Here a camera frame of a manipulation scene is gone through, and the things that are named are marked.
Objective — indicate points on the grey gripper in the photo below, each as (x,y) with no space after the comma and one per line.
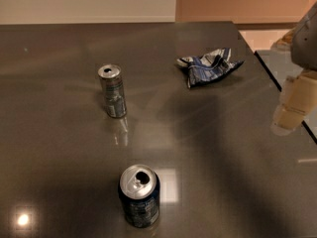
(305,45)

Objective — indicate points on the slim silver redbull can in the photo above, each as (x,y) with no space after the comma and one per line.
(111,81)

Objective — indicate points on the dark blue soda can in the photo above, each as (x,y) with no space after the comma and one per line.
(139,189)

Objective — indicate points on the crumpled blue chip bag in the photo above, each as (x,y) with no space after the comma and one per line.
(209,68)

